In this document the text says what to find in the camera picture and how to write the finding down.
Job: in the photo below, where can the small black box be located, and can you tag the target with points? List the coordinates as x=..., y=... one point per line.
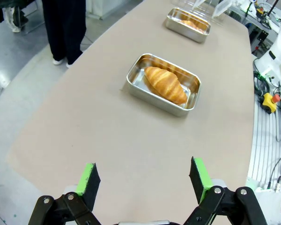
x=261, y=36

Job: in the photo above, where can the yellow emergency stop button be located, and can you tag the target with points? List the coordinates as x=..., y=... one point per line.
x=269, y=103

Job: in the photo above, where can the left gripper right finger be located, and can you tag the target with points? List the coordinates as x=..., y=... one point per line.
x=201, y=178

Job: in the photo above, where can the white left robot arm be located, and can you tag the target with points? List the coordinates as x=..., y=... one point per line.
x=271, y=206

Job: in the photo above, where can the golden croissant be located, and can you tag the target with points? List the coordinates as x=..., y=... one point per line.
x=166, y=84
x=192, y=25

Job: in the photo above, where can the person in orange shirt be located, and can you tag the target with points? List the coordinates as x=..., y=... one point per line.
x=65, y=28

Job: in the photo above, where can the steel rectangular container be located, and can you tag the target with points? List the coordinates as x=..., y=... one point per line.
x=140, y=92
x=178, y=27

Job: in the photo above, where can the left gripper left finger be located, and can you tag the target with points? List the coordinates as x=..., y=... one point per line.
x=89, y=185

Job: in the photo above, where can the person in white trousers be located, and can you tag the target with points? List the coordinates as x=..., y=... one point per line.
x=14, y=16

